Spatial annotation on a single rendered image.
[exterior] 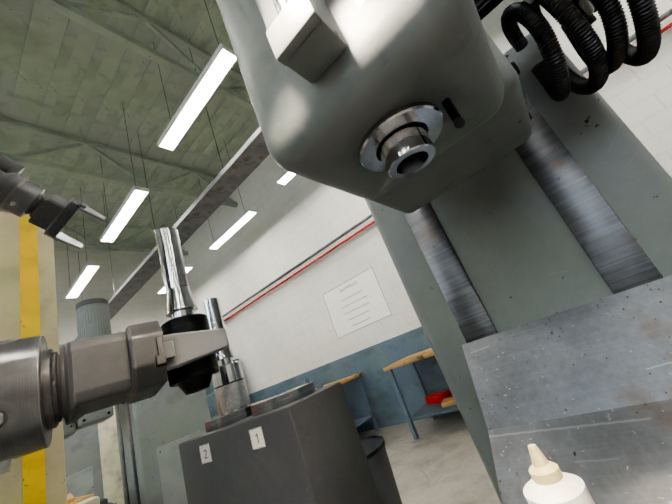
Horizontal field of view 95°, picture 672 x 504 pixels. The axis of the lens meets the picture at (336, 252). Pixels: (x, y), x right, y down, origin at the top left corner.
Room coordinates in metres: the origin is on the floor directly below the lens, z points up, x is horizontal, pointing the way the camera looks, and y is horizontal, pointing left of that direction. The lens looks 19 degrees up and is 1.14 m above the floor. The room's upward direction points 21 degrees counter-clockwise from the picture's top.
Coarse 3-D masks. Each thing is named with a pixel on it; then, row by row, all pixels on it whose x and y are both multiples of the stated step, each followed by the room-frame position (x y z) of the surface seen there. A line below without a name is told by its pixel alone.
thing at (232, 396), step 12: (228, 372) 0.48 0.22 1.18; (240, 372) 0.49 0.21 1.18; (216, 384) 0.48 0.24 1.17; (228, 384) 0.48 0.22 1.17; (240, 384) 0.49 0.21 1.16; (216, 396) 0.48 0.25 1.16; (228, 396) 0.48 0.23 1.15; (240, 396) 0.49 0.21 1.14; (228, 408) 0.48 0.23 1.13; (240, 408) 0.48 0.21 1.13
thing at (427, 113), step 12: (408, 108) 0.21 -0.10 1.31; (420, 108) 0.22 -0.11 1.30; (432, 108) 0.22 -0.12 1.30; (384, 120) 0.22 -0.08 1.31; (396, 120) 0.22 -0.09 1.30; (408, 120) 0.23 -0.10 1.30; (420, 120) 0.23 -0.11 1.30; (432, 120) 0.24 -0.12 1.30; (372, 132) 0.23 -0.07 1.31; (384, 132) 0.23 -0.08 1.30; (432, 132) 0.26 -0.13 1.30; (360, 144) 0.24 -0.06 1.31; (372, 144) 0.24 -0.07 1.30; (360, 156) 0.25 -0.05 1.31; (372, 156) 0.26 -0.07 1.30; (372, 168) 0.28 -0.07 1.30; (384, 168) 0.29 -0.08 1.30
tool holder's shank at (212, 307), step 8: (208, 304) 0.49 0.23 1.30; (216, 304) 0.49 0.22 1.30; (208, 312) 0.49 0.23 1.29; (216, 312) 0.49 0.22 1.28; (208, 320) 0.49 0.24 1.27; (216, 320) 0.49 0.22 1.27; (216, 328) 0.49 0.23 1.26; (224, 352) 0.49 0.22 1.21; (232, 352) 0.50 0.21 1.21; (224, 360) 0.49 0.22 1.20
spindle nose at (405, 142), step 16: (400, 128) 0.23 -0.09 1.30; (416, 128) 0.23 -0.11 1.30; (384, 144) 0.24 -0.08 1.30; (400, 144) 0.23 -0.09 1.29; (416, 144) 0.23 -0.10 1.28; (432, 144) 0.24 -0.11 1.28; (384, 160) 0.25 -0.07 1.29; (400, 160) 0.24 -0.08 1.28; (416, 160) 0.27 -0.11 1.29; (400, 176) 0.27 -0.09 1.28
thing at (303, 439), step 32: (224, 416) 0.46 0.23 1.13; (256, 416) 0.41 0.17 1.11; (288, 416) 0.38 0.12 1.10; (320, 416) 0.42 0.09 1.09; (352, 416) 0.48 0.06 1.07; (192, 448) 0.46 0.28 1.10; (224, 448) 0.43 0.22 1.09; (256, 448) 0.40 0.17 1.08; (288, 448) 0.38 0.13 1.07; (320, 448) 0.40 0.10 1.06; (352, 448) 0.46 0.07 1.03; (192, 480) 0.46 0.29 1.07; (224, 480) 0.43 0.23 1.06; (256, 480) 0.41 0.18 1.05; (288, 480) 0.39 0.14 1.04; (320, 480) 0.39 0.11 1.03; (352, 480) 0.44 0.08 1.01
